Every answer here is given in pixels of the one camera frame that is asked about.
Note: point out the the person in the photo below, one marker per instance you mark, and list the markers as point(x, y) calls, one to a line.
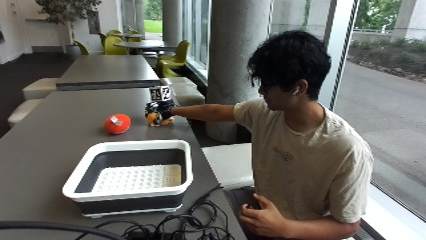
point(306, 160)

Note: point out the white cube with black markers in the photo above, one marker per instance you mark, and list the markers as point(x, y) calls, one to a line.
point(159, 93)

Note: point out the small round grey table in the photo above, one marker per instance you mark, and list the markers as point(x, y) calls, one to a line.
point(126, 35)

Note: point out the slim concrete column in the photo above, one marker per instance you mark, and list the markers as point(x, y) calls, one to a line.
point(170, 20)

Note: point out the red ball toy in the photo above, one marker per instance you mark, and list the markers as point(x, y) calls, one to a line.
point(117, 124)

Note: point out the wide concrete column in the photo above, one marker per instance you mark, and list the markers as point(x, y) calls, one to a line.
point(237, 66)

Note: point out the white grey collapsible tub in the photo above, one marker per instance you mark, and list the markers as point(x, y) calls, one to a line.
point(133, 178)

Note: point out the grey rectangular table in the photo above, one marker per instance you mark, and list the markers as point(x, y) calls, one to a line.
point(106, 71)

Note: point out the green chair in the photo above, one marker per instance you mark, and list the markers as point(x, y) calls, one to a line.
point(175, 53)
point(167, 69)
point(113, 46)
point(133, 34)
point(81, 48)

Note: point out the potted tree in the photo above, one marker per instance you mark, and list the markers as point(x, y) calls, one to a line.
point(66, 20)

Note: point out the large round grey table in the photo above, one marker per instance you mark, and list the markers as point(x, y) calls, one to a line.
point(141, 44)

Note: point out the white window frame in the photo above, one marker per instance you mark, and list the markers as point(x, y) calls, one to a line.
point(341, 53)

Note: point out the white earbud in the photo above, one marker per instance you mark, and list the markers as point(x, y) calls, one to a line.
point(295, 90)

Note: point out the white bench cube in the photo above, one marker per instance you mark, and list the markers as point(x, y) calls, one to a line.
point(40, 88)
point(187, 95)
point(227, 165)
point(178, 81)
point(24, 111)

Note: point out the dark wall picture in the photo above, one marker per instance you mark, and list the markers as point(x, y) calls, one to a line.
point(93, 22)

